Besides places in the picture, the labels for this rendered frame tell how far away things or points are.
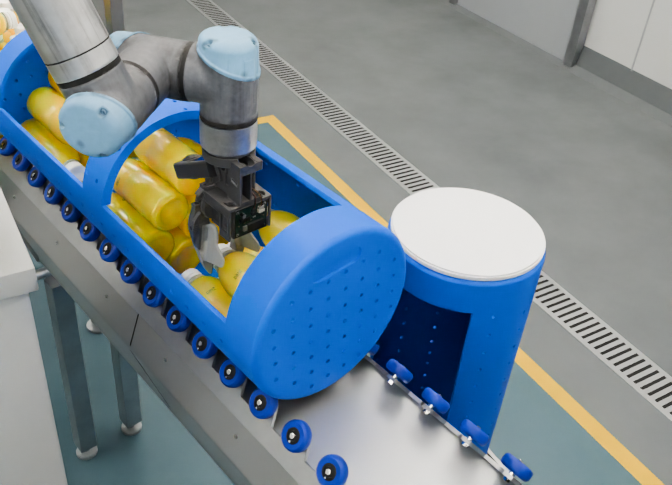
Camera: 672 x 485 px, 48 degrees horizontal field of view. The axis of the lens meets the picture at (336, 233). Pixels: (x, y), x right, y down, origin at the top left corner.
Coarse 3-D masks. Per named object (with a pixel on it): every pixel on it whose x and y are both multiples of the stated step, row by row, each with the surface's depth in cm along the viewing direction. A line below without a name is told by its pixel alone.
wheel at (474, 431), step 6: (468, 420) 107; (462, 426) 107; (468, 426) 106; (474, 426) 106; (468, 432) 106; (474, 432) 106; (480, 432) 106; (474, 438) 106; (480, 438) 106; (486, 438) 106; (480, 444) 106
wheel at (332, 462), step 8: (328, 456) 101; (336, 456) 100; (320, 464) 101; (328, 464) 100; (336, 464) 100; (344, 464) 100; (320, 472) 101; (328, 472) 100; (336, 472) 99; (344, 472) 99; (320, 480) 100; (328, 480) 100; (336, 480) 99; (344, 480) 99
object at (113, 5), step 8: (104, 0) 203; (112, 0) 201; (120, 0) 203; (104, 8) 204; (112, 8) 202; (120, 8) 204; (112, 16) 203; (120, 16) 205; (112, 24) 204; (120, 24) 206; (112, 32) 206
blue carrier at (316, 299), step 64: (0, 64) 143; (0, 128) 148; (192, 128) 147; (64, 192) 133; (320, 192) 108; (128, 256) 121; (320, 256) 96; (384, 256) 107; (192, 320) 110; (256, 320) 96; (320, 320) 104; (384, 320) 115; (256, 384) 102; (320, 384) 112
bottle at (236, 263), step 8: (224, 256) 111; (232, 256) 109; (240, 256) 109; (248, 256) 109; (224, 264) 109; (232, 264) 108; (240, 264) 108; (248, 264) 108; (224, 272) 108; (232, 272) 107; (240, 272) 107; (224, 280) 108; (232, 280) 107; (240, 280) 106; (224, 288) 109; (232, 288) 107; (232, 296) 108
